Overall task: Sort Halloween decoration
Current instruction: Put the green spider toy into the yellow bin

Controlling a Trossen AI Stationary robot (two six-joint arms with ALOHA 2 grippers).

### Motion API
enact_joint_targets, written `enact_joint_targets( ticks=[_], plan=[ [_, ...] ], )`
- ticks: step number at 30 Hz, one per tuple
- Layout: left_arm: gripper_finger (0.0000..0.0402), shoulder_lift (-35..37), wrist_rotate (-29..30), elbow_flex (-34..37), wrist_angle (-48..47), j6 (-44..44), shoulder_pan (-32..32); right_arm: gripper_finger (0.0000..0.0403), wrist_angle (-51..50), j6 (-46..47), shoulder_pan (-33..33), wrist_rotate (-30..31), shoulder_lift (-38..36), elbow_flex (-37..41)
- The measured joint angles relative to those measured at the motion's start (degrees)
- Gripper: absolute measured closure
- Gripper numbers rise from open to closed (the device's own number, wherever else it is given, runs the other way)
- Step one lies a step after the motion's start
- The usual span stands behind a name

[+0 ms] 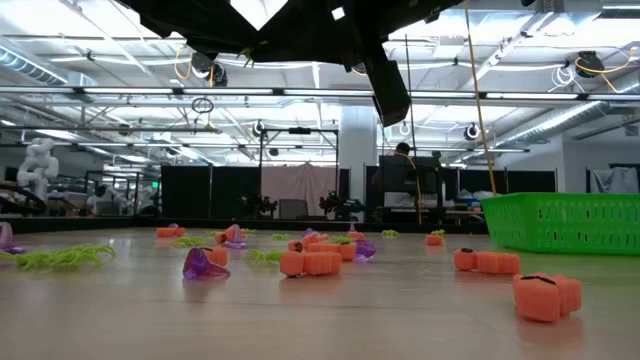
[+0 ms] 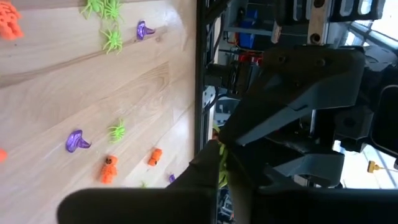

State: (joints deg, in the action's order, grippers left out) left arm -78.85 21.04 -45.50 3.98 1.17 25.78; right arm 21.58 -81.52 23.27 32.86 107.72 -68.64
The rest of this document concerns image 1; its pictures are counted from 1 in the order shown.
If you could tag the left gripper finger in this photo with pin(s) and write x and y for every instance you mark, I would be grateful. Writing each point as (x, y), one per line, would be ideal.
(190, 25)

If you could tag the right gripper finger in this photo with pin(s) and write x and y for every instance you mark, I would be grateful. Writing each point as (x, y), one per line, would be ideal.
(320, 35)

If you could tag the green spider toy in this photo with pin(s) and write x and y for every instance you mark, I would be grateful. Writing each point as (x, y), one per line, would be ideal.
(248, 232)
(280, 237)
(342, 240)
(390, 234)
(15, 258)
(95, 250)
(189, 242)
(437, 232)
(246, 51)
(264, 257)
(55, 261)
(212, 233)

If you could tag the black background robot arm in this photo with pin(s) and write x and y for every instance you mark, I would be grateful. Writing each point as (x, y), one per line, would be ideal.
(257, 204)
(340, 202)

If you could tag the person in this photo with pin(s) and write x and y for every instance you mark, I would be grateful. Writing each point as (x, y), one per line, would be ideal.
(100, 196)
(402, 149)

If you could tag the white square pillar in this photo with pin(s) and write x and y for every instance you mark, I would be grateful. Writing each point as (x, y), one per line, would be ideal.
(357, 150)

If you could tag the long ceiling light bar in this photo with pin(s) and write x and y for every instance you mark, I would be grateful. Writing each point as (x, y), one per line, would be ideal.
(225, 92)

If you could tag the black equipment cart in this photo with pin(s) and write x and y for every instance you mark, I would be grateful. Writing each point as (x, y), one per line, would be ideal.
(400, 175)

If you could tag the pale curtain backdrop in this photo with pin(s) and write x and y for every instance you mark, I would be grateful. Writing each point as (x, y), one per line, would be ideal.
(297, 185)

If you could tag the grey box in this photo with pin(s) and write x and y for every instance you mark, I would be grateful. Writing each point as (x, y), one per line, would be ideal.
(292, 209)

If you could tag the black partition panel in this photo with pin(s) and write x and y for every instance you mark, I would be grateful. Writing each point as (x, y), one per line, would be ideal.
(530, 181)
(185, 192)
(235, 192)

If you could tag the white humanoid robot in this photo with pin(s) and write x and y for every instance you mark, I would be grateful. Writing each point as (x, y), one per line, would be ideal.
(39, 165)

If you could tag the green plastic basket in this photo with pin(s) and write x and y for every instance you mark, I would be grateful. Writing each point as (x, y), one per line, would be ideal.
(560, 220)

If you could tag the grey hanging cloth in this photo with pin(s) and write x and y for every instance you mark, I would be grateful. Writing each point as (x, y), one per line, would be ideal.
(622, 180)

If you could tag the black metal gantry frame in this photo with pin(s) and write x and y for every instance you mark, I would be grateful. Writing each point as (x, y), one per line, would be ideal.
(300, 131)

